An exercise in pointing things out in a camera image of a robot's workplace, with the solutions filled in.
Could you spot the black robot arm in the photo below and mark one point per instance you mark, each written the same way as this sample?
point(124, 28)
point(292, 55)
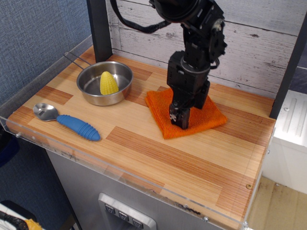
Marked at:
point(203, 23)

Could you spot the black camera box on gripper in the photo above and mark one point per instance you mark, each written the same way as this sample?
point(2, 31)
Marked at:
point(201, 96)

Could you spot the grey toy fridge cabinet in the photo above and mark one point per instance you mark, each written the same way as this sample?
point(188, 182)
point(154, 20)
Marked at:
point(175, 196)

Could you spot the stainless steel pan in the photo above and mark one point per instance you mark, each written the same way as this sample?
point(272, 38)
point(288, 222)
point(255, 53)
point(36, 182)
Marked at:
point(88, 80)

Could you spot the orange cloth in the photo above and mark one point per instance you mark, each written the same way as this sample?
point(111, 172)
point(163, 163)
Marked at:
point(200, 119)

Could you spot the dark right frame post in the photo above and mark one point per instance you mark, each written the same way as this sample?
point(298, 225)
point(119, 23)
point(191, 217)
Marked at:
point(290, 70)

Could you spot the silver dispenser button panel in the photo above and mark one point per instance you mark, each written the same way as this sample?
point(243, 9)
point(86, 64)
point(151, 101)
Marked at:
point(126, 213)

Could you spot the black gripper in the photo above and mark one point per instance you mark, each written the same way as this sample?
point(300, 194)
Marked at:
point(185, 81)

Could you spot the dark frame post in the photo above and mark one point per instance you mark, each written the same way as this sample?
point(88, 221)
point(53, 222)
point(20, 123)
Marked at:
point(99, 29)
point(290, 70)

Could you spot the dark left frame post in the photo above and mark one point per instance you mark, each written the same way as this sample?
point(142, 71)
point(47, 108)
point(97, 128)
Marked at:
point(99, 29)

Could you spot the white aluminium rail block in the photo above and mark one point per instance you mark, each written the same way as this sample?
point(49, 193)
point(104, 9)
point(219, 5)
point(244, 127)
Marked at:
point(291, 124)

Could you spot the yellow object bottom left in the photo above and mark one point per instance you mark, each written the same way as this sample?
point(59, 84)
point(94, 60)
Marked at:
point(32, 225)

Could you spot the yellow toy corn cob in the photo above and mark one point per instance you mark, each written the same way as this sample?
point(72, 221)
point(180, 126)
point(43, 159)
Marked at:
point(108, 84)

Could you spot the blue handled metal spoon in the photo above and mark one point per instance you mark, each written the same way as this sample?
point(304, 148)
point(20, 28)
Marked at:
point(46, 112)

